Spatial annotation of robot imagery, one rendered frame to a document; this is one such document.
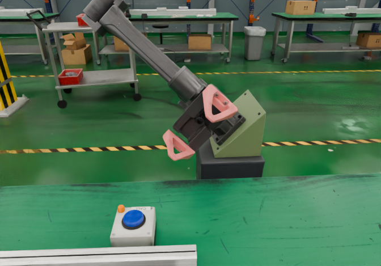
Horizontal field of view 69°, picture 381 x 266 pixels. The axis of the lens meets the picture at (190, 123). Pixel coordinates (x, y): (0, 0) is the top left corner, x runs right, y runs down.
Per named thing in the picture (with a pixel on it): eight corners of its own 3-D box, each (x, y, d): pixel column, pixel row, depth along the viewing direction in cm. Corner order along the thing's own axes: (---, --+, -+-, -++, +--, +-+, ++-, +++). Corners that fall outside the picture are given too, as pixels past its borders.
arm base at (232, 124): (237, 111, 94) (212, 136, 95) (221, 95, 91) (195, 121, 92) (246, 119, 86) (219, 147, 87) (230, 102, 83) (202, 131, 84)
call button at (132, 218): (144, 215, 58) (144, 207, 57) (143, 230, 54) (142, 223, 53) (125, 215, 57) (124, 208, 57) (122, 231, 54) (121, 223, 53)
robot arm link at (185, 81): (223, 95, 70) (199, 121, 70) (189, 63, 69) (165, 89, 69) (231, 95, 58) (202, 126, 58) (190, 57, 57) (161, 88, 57)
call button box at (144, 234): (156, 226, 62) (155, 205, 59) (153, 265, 53) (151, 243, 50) (120, 227, 62) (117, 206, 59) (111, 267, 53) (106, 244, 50)
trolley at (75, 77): (137, 86, 383) (130, 7, 338) (142, 101, 335) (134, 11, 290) (56, 93, 359) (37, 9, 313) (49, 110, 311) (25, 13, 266)
